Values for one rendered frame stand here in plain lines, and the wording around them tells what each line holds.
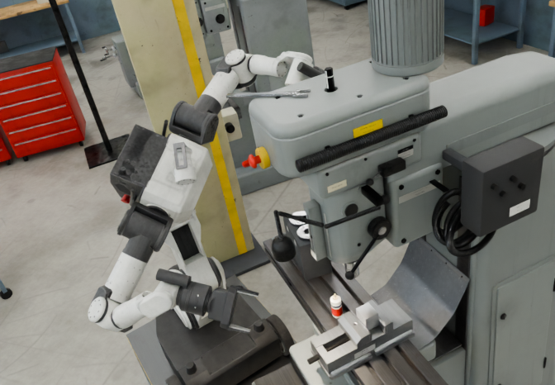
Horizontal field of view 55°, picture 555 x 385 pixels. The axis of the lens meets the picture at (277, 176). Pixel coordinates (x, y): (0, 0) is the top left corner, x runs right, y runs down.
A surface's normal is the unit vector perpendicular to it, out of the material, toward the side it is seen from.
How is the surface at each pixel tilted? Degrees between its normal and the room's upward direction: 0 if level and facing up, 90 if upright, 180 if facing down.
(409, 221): 90
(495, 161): 0
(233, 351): 0
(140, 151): 46
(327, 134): 90
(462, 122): 90
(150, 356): 0
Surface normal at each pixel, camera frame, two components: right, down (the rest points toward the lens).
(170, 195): 0.27, -0.30
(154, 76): 0.40, 0.44
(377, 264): -0.16, -0.83
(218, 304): -0.11, -0.06
